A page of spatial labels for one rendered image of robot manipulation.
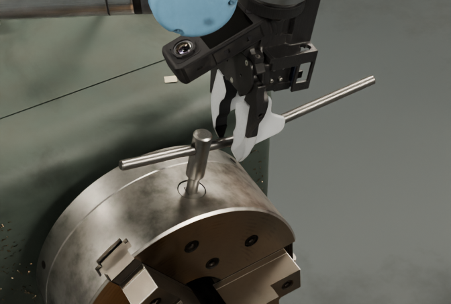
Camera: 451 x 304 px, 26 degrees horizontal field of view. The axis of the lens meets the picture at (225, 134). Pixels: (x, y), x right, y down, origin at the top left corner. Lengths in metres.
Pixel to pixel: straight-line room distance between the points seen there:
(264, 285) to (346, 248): 1.49
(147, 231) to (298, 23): 0.29
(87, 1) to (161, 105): 0.43
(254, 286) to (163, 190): 0.18
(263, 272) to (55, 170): 0.29
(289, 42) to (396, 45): 2.32
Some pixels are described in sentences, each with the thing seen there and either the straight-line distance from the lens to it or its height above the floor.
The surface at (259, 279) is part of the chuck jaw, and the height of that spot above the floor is 1.11.
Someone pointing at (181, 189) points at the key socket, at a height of 1.24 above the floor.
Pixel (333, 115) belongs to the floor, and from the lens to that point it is 3.08.
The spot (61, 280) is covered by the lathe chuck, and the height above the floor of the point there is 1.15.
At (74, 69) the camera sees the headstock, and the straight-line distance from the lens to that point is 1.30.
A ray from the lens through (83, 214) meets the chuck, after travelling 1.18.
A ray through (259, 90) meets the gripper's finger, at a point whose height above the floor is 1.40.
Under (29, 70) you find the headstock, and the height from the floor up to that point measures 1.25.
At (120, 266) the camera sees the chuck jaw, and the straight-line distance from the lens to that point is 1.13.
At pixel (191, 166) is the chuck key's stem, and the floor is 1.28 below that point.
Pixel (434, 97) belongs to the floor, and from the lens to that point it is 3.19.
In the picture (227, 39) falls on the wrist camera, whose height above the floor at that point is 1.46.
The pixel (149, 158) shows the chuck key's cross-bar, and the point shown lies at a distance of 1.08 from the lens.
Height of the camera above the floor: 2.08
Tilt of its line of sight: 44 degrees down
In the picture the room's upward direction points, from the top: straight up
